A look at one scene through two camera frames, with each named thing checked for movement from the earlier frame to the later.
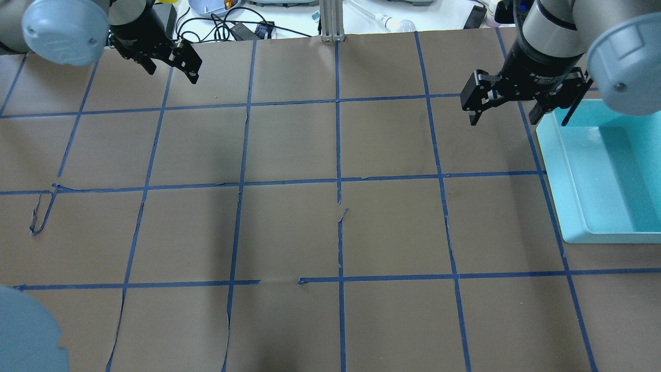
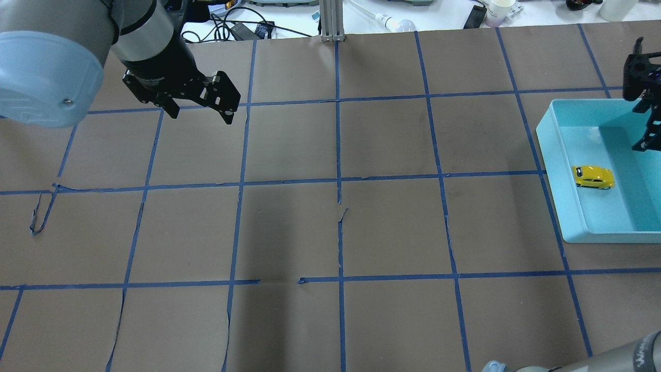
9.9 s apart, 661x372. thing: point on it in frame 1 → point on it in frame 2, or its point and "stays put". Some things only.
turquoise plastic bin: (603, 171) stays put
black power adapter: (475, 18) stays put
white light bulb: (389, 24) stays put
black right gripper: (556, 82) → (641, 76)
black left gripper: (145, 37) → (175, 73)
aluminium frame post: (331, 18) stays put
